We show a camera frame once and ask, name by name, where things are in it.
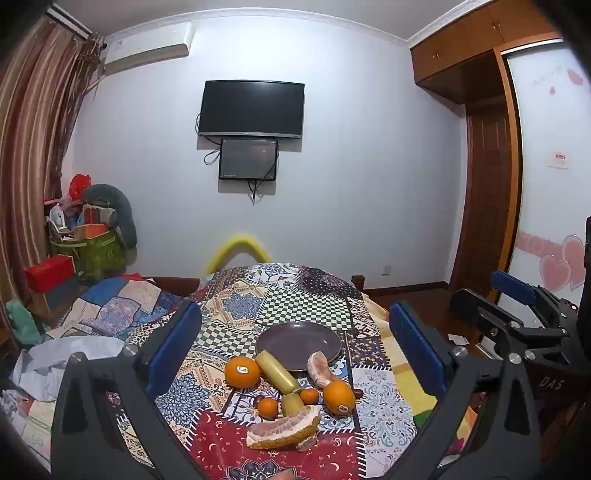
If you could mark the black wall television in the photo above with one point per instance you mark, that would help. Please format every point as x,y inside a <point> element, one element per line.
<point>251,108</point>

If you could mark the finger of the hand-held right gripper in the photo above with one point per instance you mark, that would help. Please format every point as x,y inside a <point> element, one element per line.
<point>482,316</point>
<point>512,284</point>

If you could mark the pomelo wedge with rind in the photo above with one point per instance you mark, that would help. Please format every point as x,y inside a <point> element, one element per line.
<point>281,434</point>

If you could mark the patchwork bed blanket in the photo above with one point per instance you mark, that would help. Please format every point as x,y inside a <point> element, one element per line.
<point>120,304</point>

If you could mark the yellow foam tube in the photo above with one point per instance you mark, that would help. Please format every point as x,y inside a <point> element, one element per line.
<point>240,242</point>

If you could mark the orange box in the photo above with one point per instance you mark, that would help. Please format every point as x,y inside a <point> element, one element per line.
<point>92,230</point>

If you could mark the red plastic bag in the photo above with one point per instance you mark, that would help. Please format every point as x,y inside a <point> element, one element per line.
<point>78,184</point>

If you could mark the small black monitor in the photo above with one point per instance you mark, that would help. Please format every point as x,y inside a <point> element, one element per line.
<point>249,159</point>

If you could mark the green box with clutter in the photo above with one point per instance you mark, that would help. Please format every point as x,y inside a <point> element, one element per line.
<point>97,256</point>

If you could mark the teal plush toy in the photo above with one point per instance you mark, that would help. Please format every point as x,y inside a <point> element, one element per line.
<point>23,321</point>

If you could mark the white heart-print sliding door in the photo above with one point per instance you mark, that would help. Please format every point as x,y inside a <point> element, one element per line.
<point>549,207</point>

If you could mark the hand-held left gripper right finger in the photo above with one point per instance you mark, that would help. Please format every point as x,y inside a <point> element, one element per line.
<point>415,350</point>

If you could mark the small tangerine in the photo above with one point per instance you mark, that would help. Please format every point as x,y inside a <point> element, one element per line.
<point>268,408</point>
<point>310,396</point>

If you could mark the long sugarcane piece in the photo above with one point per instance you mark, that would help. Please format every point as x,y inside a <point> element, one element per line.
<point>277,371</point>

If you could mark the patchwork tablecloth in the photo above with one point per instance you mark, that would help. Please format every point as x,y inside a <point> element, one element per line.
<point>286,295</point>

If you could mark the white crumpled cloth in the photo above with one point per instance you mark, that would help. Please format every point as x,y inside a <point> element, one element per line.
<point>55,360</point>

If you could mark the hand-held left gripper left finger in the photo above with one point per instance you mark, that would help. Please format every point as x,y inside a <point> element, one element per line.
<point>178,348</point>

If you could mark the wooden door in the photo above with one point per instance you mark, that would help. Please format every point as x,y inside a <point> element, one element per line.
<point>485,198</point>

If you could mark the grey plush pillow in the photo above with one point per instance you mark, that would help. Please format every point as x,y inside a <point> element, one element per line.
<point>117,207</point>

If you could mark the peeled pomelo segment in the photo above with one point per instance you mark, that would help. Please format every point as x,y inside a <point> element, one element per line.
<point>321,369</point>

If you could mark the red box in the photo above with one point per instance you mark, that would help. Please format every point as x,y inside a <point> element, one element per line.
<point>51,272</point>

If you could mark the white air conditioner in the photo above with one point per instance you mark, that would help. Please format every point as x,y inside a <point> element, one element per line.
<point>147,48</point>

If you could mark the orange with sticker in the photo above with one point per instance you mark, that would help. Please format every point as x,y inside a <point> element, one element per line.
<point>242,371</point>
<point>338,398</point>

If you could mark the striped brown curtain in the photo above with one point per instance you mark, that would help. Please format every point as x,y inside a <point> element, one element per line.
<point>32,138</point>

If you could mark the wooden wardrobe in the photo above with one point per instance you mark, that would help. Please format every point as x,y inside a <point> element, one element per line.
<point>461,50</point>

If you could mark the purple ceramic plate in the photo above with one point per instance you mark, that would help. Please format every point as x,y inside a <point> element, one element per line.
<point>300,344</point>

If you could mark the white curtain rail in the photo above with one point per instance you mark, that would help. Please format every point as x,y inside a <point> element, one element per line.
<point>69,18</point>

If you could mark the white paper scrap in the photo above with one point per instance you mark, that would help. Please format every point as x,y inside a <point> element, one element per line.
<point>459,339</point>

